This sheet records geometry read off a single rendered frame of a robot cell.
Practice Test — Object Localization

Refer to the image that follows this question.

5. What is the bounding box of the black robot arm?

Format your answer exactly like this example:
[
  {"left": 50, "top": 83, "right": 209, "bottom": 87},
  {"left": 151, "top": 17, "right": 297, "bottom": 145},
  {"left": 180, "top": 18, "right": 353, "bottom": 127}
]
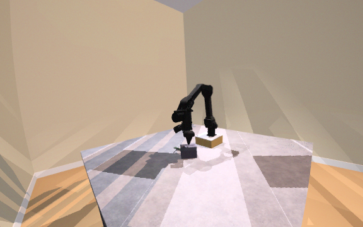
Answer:
[{"left": 171, "top": 84, "right": 217, "bottom": 137}]

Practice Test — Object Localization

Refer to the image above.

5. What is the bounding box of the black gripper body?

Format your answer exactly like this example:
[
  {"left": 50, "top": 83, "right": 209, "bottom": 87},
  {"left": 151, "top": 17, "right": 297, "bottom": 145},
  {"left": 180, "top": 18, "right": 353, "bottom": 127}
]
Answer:
[{"left": 182, "top": 120, "right": 195, "bottom": 137}]

